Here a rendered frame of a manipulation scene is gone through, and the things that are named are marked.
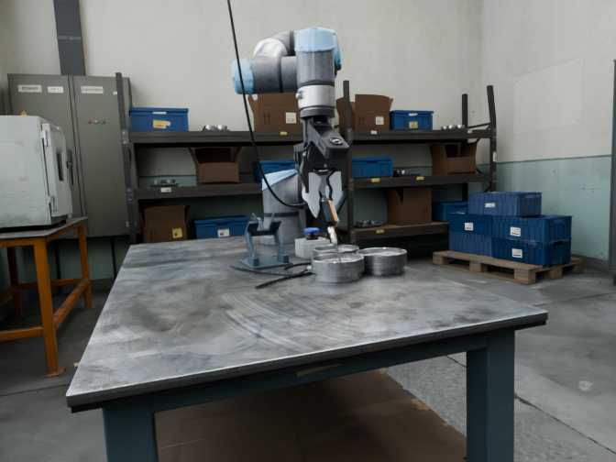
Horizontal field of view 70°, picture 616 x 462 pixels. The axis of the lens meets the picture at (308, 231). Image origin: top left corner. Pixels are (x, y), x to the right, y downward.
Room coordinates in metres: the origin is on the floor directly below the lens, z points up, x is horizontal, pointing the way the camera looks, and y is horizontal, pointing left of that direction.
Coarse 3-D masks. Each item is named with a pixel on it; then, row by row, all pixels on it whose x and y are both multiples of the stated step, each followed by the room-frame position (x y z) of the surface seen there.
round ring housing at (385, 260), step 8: (368, 248) 0.96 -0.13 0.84; (376, 248) 0.97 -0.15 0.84; (384, 248) 0.96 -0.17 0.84; (392, 248) 0.95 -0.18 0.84; (400, 248) 0.94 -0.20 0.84; (368, 256) 0.88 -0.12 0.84; (376, 256) 0.87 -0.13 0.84; (384, 256) 0.86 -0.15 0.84; (392, 256) 0.87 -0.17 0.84; (400, 256) 0.87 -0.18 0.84; (368, 264) 0.88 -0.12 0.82; (376, 264) 0.87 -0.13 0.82; (384, 264) 0.86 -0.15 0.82; (392, 264) 0.87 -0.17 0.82; (400, 264) 0.87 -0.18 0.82; (368, 272) 0.88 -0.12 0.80; (376, 272) 0.87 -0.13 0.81; (384, 272) 0.87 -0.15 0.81; (392, 272) 0.87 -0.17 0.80; (400, 272) 0.88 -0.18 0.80
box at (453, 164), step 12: (444, 144) 5.16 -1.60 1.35; (468, 144) 5.42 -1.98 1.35; (432, 156) 5.46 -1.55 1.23; (444, 156) 5.21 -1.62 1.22; (456, 156) 5.58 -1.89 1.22; (468, 156) 5.39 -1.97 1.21; (432, 168) 5.50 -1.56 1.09; (444, 168) 5.23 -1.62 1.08; (456, 168) 5.15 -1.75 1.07; (468, 168) 5.19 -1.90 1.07
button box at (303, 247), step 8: (296, 240) 1.14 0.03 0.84; (304, 240) 1.11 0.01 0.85; (312, 240) 1.11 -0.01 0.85; (320, 240) 1.10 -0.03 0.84; (328, 240) 1.11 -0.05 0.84; (296, 248) 1.14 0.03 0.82; (304, 248) 1.09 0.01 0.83; (312, 248) 1.09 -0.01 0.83; (304, 256) 1.09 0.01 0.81; (312, 256) 1.09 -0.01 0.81
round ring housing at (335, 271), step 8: (320, 256) 0.90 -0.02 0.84; (328, 256) 0.91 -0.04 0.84; (336, 256) 0.92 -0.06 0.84; (344, 256) 0.91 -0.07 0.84; (352, 256) 0.90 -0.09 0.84; (360, 256) 0.88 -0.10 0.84; (312, 264) 0.85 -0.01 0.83; (320, 264) 0.83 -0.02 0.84; (328, 264) 0.82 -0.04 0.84; (336, 264) 0.82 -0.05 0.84; (344, 264) 0.82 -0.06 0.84; (352, 264) 0.82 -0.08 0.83; (360, 264) 0.84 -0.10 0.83; (320, 272) 0.83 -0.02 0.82; (328, 272) 0.82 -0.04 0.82; (336, 272) 0.82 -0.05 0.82; (344, 272) 0.82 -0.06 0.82; (352, 272) 0.82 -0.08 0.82; (360, 272) 0.84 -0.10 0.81; (320, 280) 0.84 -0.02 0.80; (328, 280) 0.83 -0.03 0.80; (336, 280) 0.82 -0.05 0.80; (344, 280) 0.82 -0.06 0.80; (352, 280) 0.83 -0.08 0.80
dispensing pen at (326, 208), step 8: (320, 192) 0.91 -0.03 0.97; (320, 200) 0.91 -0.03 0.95; (320, 208) 0.88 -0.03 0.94; (328, 208) 0.88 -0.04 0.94; (320, 216) 0.89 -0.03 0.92; (328, 216) 0.86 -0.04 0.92; (320, 224) 0.89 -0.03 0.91; (328, 224) 0.87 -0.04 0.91; (328, 232) 0.87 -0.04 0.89; (336, 240) 0.86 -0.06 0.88; (336, 248) 0.85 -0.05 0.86
